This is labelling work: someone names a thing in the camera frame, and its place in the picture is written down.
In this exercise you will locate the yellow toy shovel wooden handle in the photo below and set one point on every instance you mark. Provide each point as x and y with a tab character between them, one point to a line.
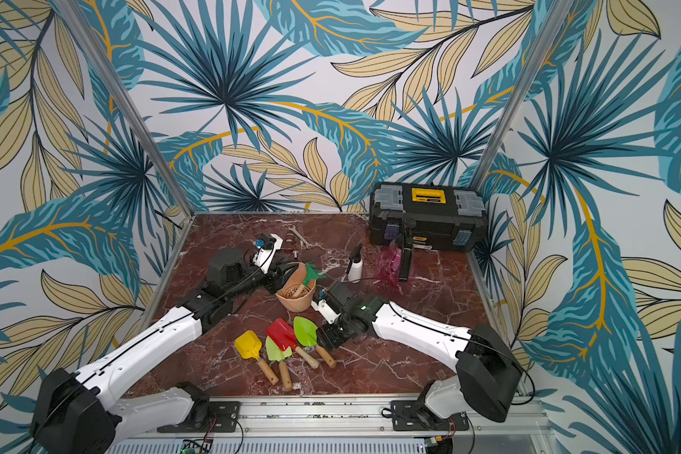
249	346

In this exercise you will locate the silver open-end wrench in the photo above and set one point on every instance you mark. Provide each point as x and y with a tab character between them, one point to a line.
303	241

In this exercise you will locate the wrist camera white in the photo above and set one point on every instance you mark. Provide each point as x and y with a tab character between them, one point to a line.
267	246
327	305

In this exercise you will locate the bright green toy trowel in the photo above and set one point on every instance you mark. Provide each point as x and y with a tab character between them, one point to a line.
306	333

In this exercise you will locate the terracotta plastic flower pot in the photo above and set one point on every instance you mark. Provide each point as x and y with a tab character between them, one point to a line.
302	303

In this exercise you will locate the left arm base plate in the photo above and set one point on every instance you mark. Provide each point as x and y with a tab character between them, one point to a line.
209	416

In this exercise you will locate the red toy shovel wooden handle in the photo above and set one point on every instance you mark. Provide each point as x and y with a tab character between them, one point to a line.
283	336

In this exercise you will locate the green toy rake wooden handle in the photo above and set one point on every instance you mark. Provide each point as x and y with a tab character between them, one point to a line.
311	274

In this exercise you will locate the pink spray bottle black nozzle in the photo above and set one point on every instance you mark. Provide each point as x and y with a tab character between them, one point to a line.
398	258

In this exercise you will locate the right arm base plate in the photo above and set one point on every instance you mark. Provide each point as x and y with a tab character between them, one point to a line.
409	415

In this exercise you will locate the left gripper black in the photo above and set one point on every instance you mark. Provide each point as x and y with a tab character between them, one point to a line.
276	280

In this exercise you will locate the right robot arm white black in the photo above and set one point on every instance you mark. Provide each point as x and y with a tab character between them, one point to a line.
487	374

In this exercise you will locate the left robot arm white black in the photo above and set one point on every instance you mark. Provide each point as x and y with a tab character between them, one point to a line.
86	412

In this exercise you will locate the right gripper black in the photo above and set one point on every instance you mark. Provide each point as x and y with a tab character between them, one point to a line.
329	333

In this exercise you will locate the light green toy spade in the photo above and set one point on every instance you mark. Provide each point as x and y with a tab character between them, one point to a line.
276	354

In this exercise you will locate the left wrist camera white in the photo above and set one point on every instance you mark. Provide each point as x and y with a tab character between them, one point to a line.
267	246

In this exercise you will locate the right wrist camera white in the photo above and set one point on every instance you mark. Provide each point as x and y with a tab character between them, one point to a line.
327	305

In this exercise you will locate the black yellow plastic toolbox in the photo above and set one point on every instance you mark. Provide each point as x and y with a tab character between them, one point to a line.
426	216

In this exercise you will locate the aluminium front rail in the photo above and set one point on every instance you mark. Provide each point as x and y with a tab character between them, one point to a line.
348	423

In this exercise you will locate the white spray bottle black nozzle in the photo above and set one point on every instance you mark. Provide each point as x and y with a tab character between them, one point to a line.
355	265

